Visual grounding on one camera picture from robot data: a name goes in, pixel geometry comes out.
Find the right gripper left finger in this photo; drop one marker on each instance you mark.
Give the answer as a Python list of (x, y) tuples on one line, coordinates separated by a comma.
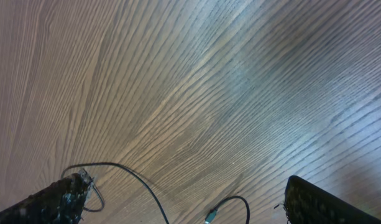
[(61, 202)]

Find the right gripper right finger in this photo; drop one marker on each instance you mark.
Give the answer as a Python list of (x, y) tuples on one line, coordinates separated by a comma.
[(306, 203)]

